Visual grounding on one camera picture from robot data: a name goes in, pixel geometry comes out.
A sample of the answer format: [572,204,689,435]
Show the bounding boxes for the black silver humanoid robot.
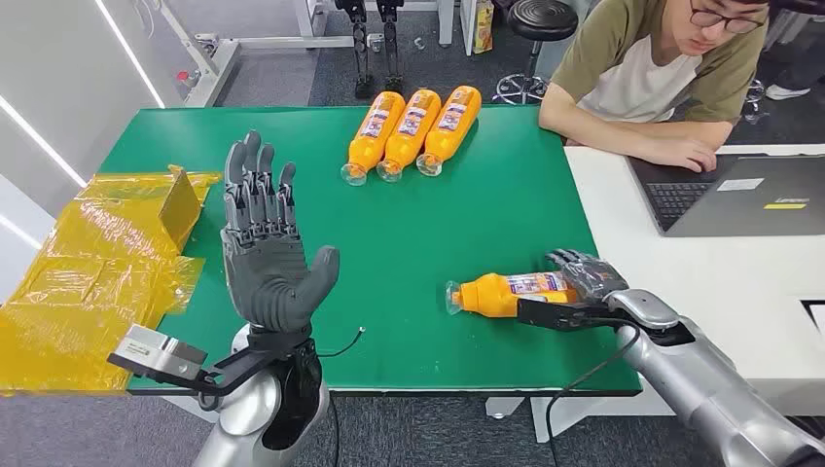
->
[334,0,407,100]

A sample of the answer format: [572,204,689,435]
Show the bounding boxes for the white table foot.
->
[484,394,652,446]

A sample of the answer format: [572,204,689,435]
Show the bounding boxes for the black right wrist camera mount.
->
[515,297,622,334]

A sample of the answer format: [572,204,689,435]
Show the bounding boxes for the person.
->
[538,0,772,174]

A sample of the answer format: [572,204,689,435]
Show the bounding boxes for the yellow film wrapped cardboard box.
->
[0,165,225,396]

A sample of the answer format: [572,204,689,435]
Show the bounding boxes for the person's right hand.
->
[643,137,719,174]

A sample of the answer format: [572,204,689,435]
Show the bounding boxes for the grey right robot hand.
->
[546,249,630,305]

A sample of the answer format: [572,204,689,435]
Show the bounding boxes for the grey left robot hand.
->
[221,130,341,333]

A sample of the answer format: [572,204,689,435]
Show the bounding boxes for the yellow printed carton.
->
[473,0,495,55]

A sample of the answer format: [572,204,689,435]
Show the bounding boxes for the black glasses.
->
[688,5,767,36]

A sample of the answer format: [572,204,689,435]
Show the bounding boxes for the grey laptop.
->
[628,152,825,239]

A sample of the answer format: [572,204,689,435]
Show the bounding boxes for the thin black loose cable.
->
[317,326,368,360]

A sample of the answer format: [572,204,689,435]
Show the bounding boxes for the white shoe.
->
[765,84,812,102]

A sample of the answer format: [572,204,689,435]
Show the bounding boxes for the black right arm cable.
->
[544,318,643,467]

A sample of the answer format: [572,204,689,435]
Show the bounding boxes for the white metal gantry frame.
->
[154,0,455,109]

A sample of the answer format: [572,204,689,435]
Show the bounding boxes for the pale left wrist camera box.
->
[108,325,209,388]

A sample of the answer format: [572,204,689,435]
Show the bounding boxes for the orange juice bottle clear cap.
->
[340,90,407,188]
[445,270,582,319]
[415,85,484,178]
[376,89,444,184]

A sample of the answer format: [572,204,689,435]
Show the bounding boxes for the chrome chair base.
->
[742,78,772,126]

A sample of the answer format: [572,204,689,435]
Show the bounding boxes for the black round stool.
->
[492,0,580,106]

